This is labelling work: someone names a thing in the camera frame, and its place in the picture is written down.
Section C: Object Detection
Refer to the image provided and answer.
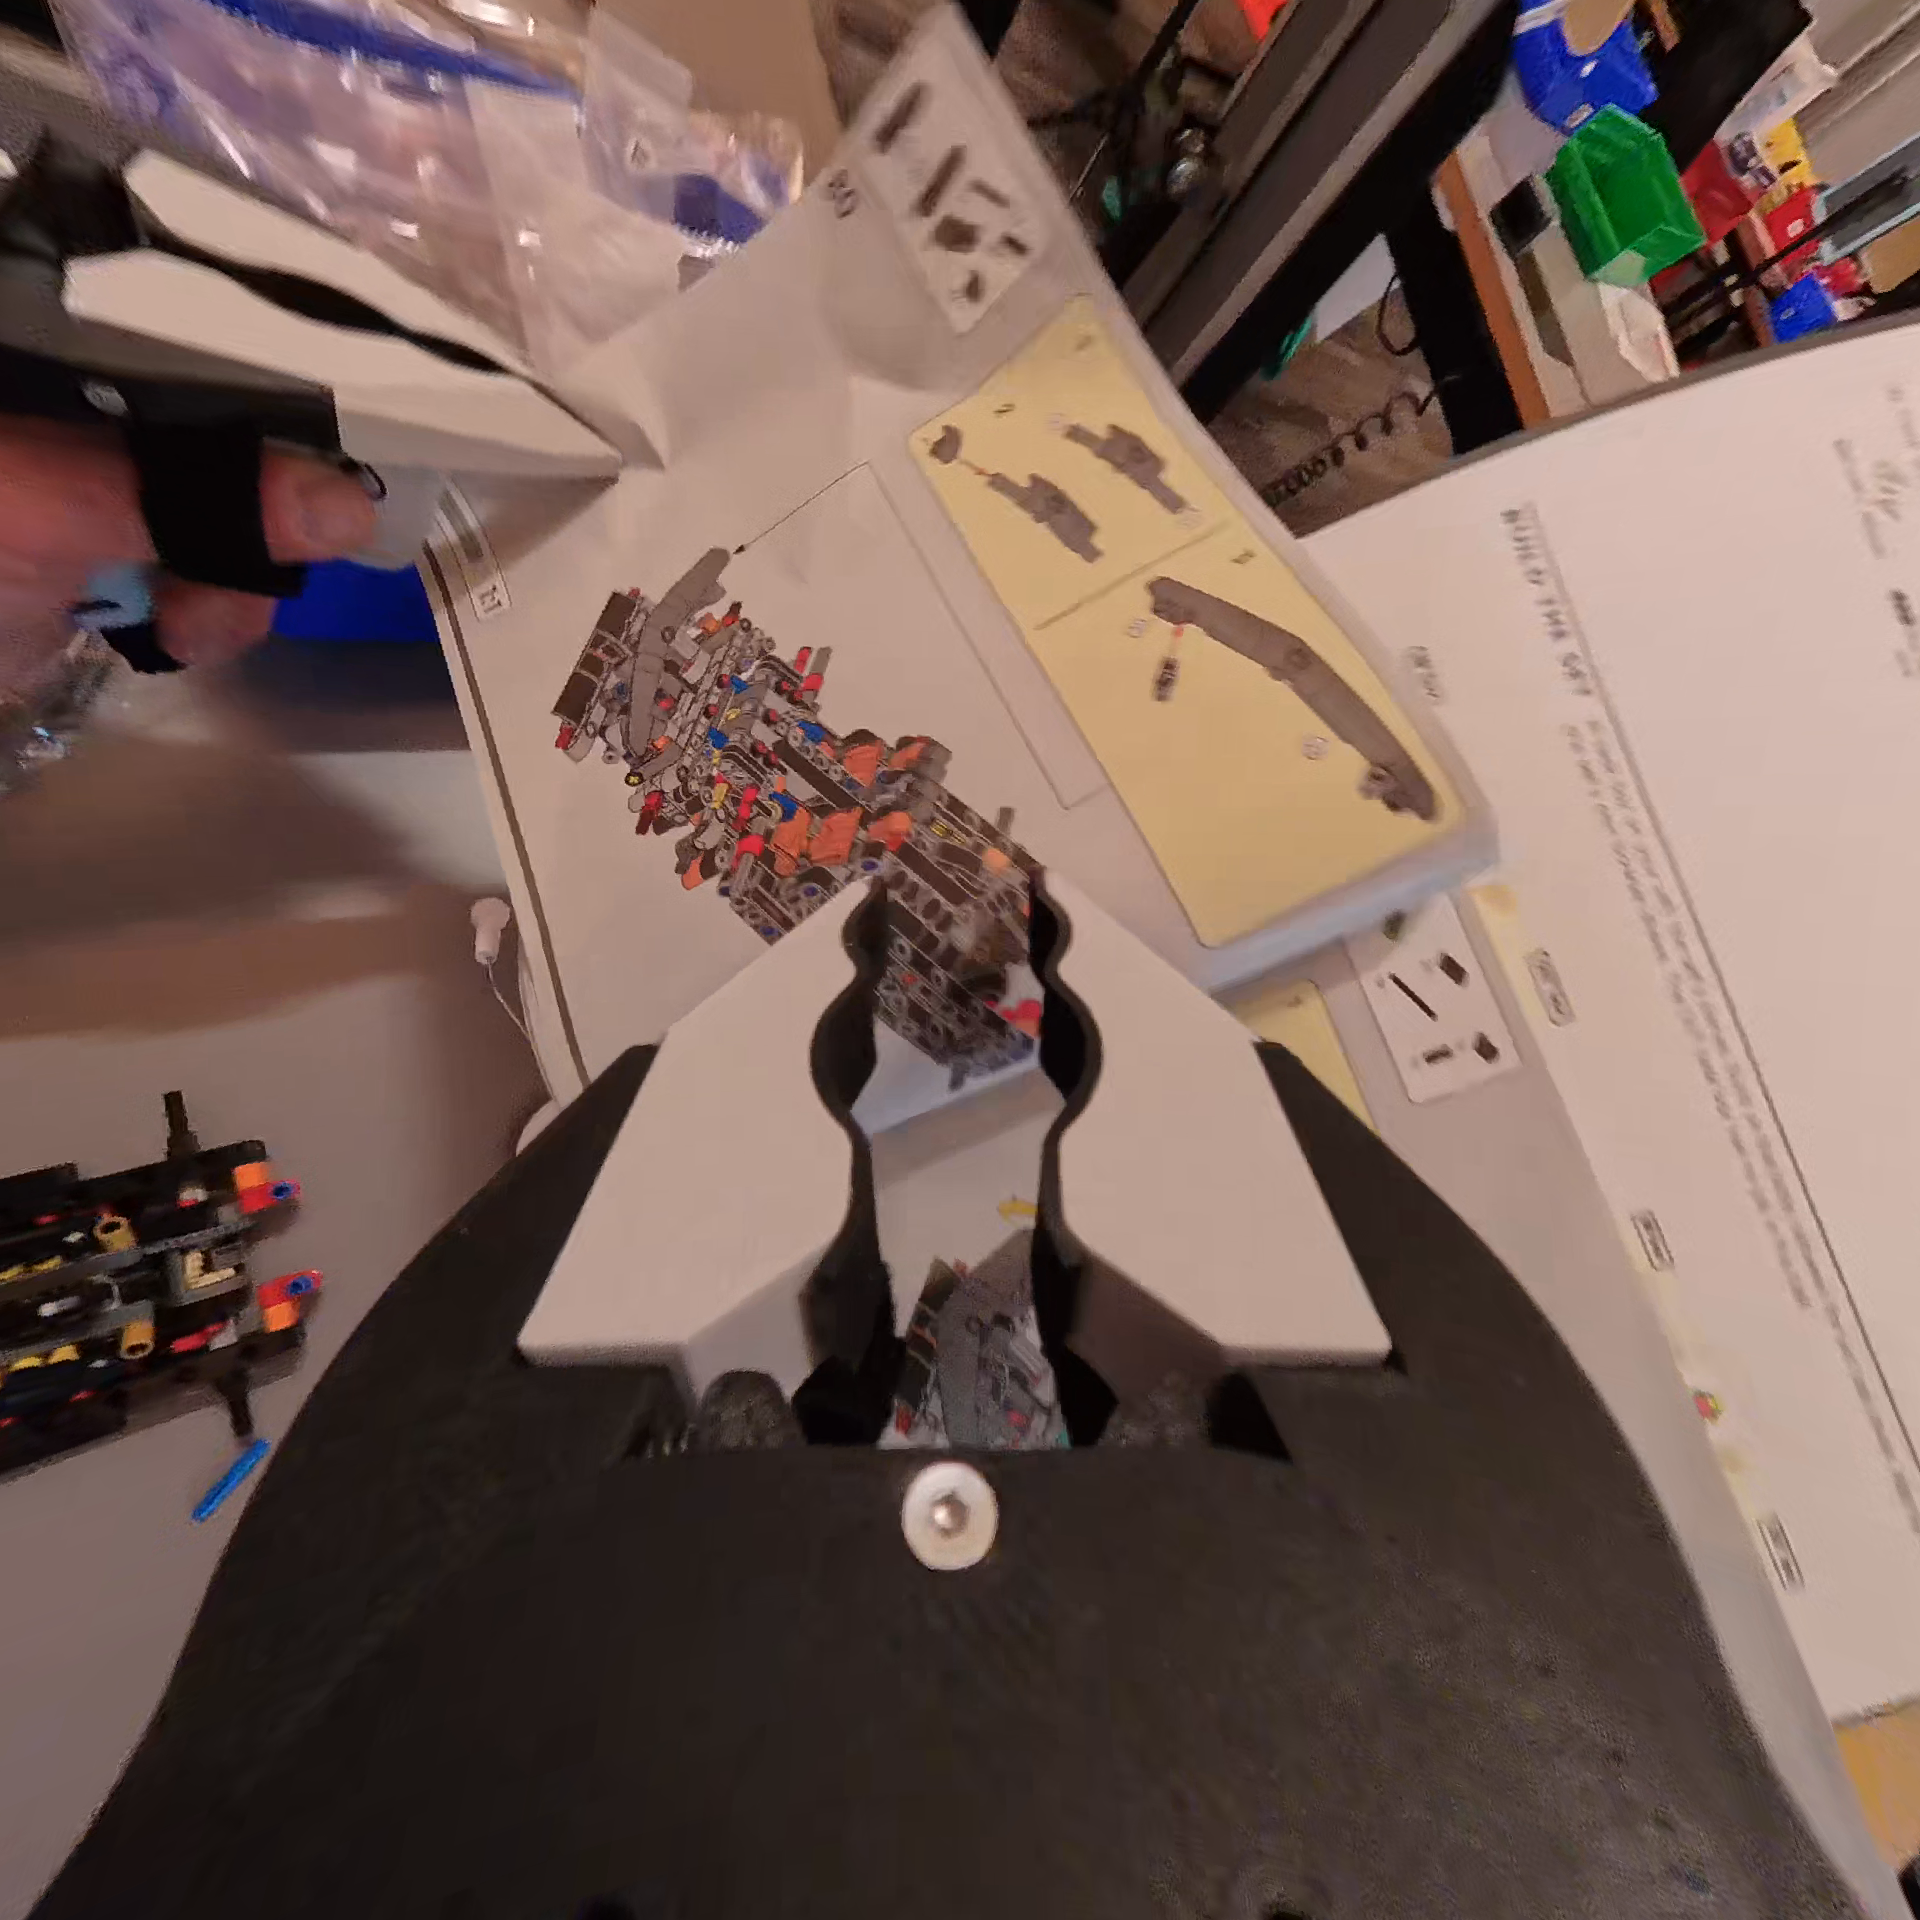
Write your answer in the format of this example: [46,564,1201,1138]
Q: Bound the blue parts bin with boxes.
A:
[211,0,804,647]

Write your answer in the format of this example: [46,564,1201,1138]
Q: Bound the blue storage bin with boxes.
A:
[1510,0,1660,135]

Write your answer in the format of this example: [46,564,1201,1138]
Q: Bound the partly built lego car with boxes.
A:
[0,1093,324,1480]

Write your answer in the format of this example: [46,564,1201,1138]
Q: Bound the coiled black cable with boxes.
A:
[1259,383,1465,513]

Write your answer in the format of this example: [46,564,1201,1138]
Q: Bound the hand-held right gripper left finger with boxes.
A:
[516,879,904,1450]

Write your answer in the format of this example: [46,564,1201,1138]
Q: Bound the white toggle on string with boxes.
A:
[468,897,542,1051]

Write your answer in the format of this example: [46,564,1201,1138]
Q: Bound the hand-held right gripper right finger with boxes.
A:
[1027,872,1397,1450]

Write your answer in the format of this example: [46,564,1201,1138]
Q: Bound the lego instruction booklet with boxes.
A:
[416,0,1501,1457]

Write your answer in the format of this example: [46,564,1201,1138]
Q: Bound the pile of clear parts bags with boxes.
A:
[0,0,811,797]

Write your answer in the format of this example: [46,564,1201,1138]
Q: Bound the person's left hand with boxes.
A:
[0,411,385,677]

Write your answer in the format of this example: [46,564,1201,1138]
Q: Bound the green storage bin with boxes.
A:
[1545,108,1710,289]

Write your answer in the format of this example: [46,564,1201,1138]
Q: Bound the white task sheet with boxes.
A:
[1224,323,1920,1906]

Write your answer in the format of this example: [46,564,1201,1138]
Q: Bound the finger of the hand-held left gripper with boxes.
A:
[118,147,677,472]
[59,251,625,484]

